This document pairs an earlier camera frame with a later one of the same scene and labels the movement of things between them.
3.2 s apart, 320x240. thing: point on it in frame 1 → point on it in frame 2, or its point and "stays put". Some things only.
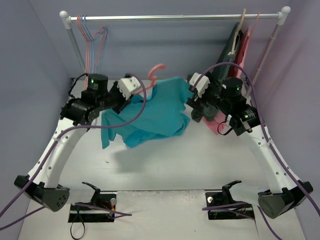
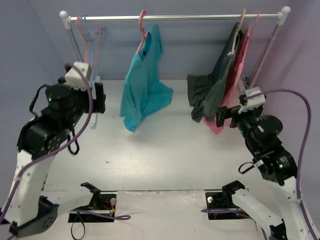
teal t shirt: x=140 y=121 → x=144 y=93
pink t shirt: x=216 y=123 stays put
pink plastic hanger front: x=149 y=74 → x=142 y=13
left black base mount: x=106 y=200 stays put
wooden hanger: x=232 y=51 stays put
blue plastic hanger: x=83 y=19 stays put
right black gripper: x=197 y=104 → x=221 y=116
